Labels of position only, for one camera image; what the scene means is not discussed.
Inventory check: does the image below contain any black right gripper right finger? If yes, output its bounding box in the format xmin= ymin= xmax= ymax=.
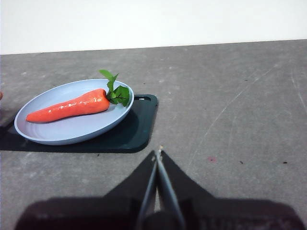
xmin=157 ymin=149 xmax=306 ymax=230

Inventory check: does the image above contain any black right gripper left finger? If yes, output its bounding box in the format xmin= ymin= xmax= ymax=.
xmin=14 ymin=150 xmax=158 ymax=230

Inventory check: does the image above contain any light blue round plate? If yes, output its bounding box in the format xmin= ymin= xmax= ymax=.
xmin=13 ymin=79 xmax=135 ymax=146

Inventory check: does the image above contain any orange carrot with green leaves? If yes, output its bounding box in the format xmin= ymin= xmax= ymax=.
xmin=25 ymin=69 xmax=130 ymax=124

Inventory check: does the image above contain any dark green rectangular tray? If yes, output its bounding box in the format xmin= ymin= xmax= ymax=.
xmin=0 ymin=94 xmax=159 ymax=154

